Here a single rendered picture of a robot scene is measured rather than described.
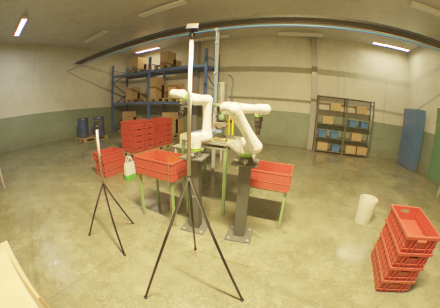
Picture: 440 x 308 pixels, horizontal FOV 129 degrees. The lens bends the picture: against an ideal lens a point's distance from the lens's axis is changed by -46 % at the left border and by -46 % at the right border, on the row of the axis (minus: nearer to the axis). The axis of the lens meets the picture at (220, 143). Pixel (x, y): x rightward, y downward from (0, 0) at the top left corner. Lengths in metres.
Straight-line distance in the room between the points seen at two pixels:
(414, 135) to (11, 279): 7.61
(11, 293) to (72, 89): 9.63
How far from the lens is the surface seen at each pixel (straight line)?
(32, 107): 9.37
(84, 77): 10.36
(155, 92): 8.57
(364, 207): 2.98
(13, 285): 0.72
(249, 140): 1.70
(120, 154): 4.36
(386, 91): 8.25
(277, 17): 4.49
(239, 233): 2.33
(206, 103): 2.08
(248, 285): 1.88
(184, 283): 1.87
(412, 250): 1.94
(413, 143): 7.21
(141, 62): 9.74
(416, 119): 7.18
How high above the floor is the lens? 1.49
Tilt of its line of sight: 12 degrees down
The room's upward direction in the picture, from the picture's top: 2 degrees clockwise
